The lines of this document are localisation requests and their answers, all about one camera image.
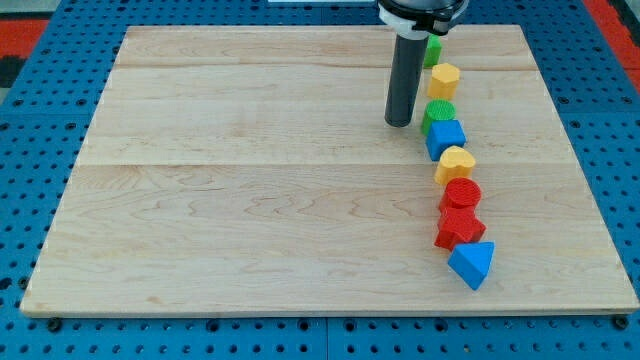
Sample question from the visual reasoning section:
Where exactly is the black white robot arm flange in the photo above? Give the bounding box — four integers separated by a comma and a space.
376, 0, 470, 40

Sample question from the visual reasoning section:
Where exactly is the wooden board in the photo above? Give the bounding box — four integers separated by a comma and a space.
20, 25, 639, 318

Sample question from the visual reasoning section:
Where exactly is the blue cube block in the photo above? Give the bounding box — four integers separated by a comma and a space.
425, 119, 467, 161

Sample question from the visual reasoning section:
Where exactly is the yellow heart block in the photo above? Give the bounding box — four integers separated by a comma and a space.
434, 146, 476, 185

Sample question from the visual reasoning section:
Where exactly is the green cylinder block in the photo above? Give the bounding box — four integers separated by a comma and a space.
421, 99, 456, 136

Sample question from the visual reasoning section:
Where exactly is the red cylinder block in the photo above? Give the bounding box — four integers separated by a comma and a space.
438, 177, 482, 211

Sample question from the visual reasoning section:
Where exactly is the red star block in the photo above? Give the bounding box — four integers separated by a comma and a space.
434, 207, 486, 251

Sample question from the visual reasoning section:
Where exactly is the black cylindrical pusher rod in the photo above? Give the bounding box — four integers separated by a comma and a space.
385, 35, 427, 128

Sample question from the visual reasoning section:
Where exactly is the yellow hexagon block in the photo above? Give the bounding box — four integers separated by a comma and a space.
427, 63, 461, 100

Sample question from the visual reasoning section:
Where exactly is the green block at top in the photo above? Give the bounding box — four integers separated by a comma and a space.
423, 35, 442, 68

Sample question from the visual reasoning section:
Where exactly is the blue triangle block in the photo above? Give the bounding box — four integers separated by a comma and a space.
448, 241, 495, 290

